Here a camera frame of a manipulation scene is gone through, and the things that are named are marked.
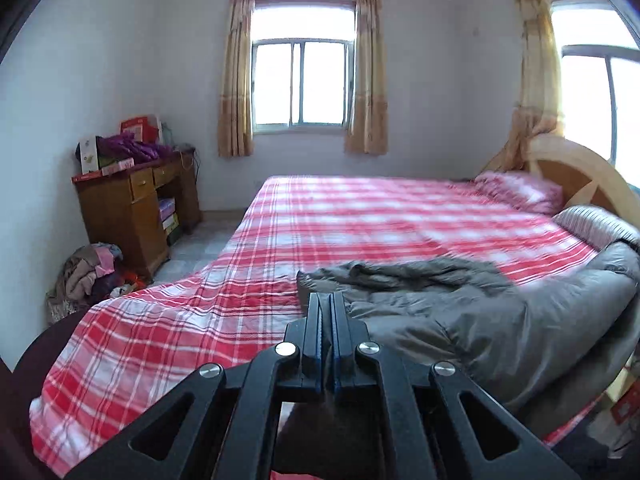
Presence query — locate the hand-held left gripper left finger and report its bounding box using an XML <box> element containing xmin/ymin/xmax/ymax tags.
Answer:
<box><xmin>65</xmin><ymin>292</ymin><xmax>331</xmax><ymax>480</ymax></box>

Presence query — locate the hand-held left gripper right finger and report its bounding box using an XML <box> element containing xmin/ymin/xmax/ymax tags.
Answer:
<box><xmin>330</xmin><ymin>292</ymin><xmax>581</xmax><ymax>480</ymax></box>

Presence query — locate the grey puffer jacket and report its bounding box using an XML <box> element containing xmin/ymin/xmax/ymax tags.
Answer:
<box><xmin>277</xmin><ymin>240</ymin><xmax>640</xmax><ymax>476</ymax></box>

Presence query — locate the pile of mixed clothes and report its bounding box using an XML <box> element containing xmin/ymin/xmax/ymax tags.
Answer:
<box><xmin>46</xmin><ymin>242</ymin><xmax>146</xmax><ymax>326</ymax></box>

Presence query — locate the bed with red plaid sheet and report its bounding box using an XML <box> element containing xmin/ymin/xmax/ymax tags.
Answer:
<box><xmin>29</xmin><ymin>175</ymin><xmax>608</xmax><ymax>478</ymax></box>

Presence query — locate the stack of colourful boxes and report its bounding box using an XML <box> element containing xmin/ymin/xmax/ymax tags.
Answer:
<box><xmin>157</xmin><ymin>196</ymin><xmax>182</xmax><ymax>246</ymax></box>

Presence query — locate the brown wooden desk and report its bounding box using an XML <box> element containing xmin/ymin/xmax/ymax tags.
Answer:
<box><xmin>72</xmin><ymin>149</ymin><xmax>203</xmax><ymax>281</ymax></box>

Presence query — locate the folded pink quilt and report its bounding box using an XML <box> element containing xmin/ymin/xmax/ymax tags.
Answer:
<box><xmin>472</xmin><ymin>170</ymin><xmax>565</xmax><ymax>216</ymax></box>

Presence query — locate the sliding glass window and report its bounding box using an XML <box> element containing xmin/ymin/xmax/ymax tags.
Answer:
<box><xmin>249</xmin><ymin>2</ymin><xmax>357</xmax><ymax>135</ymax></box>

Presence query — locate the beige patterned curtain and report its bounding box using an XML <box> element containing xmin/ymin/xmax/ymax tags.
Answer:
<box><xmin>217</xmin><ymin>0</ymin><xmax>256</xmax><ymax>158</ymax></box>
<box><xmin>344</xmin><ymin>0</ymin><xmax>390</xmax><ymax>156</ymax></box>

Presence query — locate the purple puffer jacket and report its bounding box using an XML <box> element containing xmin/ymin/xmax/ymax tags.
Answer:
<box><xmin>95</xmin><ymin>132</ymin><xmax>173</xmax><ymax>163</ymax></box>

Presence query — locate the flat red box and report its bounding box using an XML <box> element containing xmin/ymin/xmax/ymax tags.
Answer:
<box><xmin>71</xmin><ymin>157</ymin><xmax>136</xmax><ymax>183</ymax></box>

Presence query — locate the striped pillow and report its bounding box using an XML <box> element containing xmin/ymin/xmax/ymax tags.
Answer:
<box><xmin>552</xmin><ymin>204</ymin><xmax>640</xmax><ymax>253</ymax></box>

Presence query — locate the red cardboard box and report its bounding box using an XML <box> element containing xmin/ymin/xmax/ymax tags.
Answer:
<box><xmin>119</xmin><ymin>115</ymin><xmax>161</xmax><ymax>143</ymax></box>

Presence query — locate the dark wooden footboard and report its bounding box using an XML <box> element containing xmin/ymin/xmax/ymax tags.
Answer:
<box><xmin>0</xmin><ymin>310</ymin><xmax>96</xmax><ymax>480</ymax></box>

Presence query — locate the light wooden headboard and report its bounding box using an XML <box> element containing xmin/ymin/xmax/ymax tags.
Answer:
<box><xmin>525</xmin><ymin>132</ymin><xmax>640</xmax><ymax>241</ymax></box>

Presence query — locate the white upright box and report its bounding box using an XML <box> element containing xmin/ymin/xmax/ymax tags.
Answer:
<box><xmin>77</xmin><ymin>137</ymin><xmax>101</xmax><ymax>173</ymax></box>

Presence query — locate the large bright window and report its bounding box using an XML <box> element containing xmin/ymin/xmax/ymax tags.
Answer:
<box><xmin>547</xmin><ymin>0</ymin><xmax>640</xmax><ymax>181</ymax></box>

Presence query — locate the long beige tied curtain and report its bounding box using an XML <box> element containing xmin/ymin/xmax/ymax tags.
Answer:
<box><xmin>480</xmin><ymin>0</ymin><xmax>566</xmax><ymax>175</ymax></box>

